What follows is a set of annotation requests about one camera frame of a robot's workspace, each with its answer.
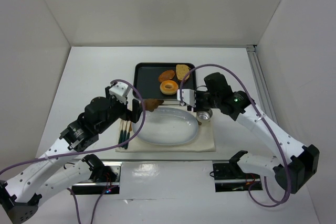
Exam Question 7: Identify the brown croissant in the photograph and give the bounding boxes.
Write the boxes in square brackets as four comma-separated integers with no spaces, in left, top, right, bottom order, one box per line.
[144,99,164,112]

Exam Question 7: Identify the metal tongs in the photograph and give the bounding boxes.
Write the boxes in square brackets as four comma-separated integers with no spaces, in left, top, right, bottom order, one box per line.
[160,100,180,106]

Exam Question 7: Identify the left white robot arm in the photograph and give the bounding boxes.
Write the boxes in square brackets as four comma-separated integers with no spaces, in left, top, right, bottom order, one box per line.
[1,94,145,223]

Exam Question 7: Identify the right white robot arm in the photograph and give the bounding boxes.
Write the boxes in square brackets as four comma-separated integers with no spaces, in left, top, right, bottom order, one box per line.
[178,72,320,194]

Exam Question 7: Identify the seeded bread slice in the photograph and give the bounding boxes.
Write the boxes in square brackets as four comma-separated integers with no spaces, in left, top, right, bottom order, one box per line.
[175,64,190,81]

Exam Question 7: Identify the orange flat bread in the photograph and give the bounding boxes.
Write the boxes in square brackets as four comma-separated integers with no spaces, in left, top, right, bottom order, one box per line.
[158,70,175,83]

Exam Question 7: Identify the metal cup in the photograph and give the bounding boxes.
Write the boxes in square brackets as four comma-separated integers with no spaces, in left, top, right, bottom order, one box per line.
[196,110,213,124]

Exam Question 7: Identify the white oval plate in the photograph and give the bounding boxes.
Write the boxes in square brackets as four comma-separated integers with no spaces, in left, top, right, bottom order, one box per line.
[132,107,198,146]

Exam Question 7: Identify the beige cloth placemat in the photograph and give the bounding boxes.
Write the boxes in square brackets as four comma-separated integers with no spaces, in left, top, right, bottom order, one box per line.
[115,106,215,153]

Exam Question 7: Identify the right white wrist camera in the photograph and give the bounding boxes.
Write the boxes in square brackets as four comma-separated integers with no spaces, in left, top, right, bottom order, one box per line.
[176,89,196,108]

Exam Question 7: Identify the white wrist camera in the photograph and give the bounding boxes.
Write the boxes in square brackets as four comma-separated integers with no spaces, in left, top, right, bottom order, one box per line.
[107,81,131,105]
[176,89,196,108]

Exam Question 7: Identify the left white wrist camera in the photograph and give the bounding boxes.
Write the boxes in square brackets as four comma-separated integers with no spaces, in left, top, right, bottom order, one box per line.
[107,81,131,105]

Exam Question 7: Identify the green handled knife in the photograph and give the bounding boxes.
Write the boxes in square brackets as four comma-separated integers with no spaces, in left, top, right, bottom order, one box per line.
[120,121,128,143]

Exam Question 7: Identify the green handled fork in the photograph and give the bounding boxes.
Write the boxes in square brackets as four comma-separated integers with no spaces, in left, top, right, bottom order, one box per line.
[118,120,124,144]

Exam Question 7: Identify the ring donut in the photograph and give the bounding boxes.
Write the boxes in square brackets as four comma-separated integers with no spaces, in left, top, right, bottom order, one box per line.
[160,80,179,95]

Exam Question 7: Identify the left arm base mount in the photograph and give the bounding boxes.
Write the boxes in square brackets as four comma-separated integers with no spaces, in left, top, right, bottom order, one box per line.
[71,154,121,195]

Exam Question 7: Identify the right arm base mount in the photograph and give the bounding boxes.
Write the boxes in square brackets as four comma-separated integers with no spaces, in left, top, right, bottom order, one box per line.
[209,161,263,193]

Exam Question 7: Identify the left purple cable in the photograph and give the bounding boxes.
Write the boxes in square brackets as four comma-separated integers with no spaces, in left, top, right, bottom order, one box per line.
[0,78,146,224]

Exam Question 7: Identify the purple cable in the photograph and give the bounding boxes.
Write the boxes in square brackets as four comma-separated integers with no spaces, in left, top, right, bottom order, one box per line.
[179,64,292,208]
[0,78,146,224]

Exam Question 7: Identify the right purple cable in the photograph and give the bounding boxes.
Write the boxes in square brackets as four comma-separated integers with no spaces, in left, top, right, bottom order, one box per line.
[179,64,292,208]

